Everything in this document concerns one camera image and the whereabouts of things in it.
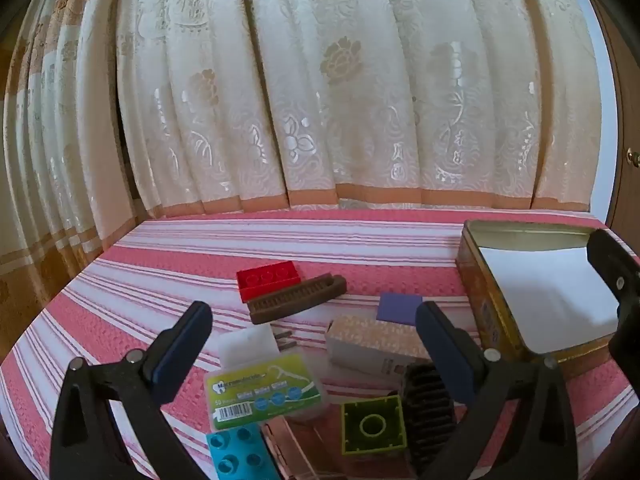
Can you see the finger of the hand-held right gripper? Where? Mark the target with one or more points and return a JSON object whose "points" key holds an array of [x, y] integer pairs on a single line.
{"points": [[627, 345], [612, 260]]}

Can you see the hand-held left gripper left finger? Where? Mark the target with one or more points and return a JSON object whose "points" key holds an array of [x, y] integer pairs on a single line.
{"points": [[182, 355]]}

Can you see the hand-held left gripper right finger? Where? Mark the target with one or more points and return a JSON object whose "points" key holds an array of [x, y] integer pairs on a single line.
{"points": [[445, 355]]}

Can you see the small purple block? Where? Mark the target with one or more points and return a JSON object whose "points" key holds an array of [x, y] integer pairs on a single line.
{"points": [[397, 307]]}

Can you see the beige patterned cardboard box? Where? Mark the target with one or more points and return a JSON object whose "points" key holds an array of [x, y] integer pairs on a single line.
{"points": [[370, 340]]}

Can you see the gold metal tin box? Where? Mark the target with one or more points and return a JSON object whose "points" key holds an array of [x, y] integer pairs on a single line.
{"points": [[480, 280]]}

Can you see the green label floss pick box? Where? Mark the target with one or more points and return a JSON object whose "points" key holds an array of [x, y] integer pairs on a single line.
{"points": [[260, 390]]}

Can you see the green building block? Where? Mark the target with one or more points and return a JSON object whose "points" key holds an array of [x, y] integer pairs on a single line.
{"points": [[372, 425]]}

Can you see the blue building block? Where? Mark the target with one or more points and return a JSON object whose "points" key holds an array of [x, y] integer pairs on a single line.
{"points": [[235, 452]]}

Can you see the red building block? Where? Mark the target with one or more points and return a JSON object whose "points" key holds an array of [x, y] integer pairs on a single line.
{"points": [[265, 280]]}

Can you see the brown plastic comb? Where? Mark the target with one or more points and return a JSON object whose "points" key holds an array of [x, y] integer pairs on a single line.
{"points": [[300, 300]]}

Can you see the clear pink plastic case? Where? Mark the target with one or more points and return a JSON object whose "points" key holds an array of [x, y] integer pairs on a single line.
{"points": [[295, 450]]}

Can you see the dark brown round comb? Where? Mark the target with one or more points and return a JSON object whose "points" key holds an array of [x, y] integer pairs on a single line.
{"points": [[430, 410]]}

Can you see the brown wooden door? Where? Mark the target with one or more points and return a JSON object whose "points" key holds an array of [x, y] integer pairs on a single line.
{"points": [[625, 200]]}

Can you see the white power plug adapter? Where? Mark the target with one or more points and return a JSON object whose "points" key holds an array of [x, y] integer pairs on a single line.
{"points": [[247, 345]]}

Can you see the white paper liner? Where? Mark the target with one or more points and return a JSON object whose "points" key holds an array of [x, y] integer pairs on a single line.
{"points": [[540, 295]]}

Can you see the pink striped blanket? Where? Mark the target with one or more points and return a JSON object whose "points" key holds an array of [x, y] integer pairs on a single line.
{"points": [[125, 270]]}

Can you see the brass door knob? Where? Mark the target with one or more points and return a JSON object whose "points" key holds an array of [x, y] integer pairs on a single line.
{"points": [[634, 156]]}

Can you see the cream floral curtain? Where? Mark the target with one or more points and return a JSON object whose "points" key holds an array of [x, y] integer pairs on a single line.
{"points": [[55, 160], [350, 85]]}

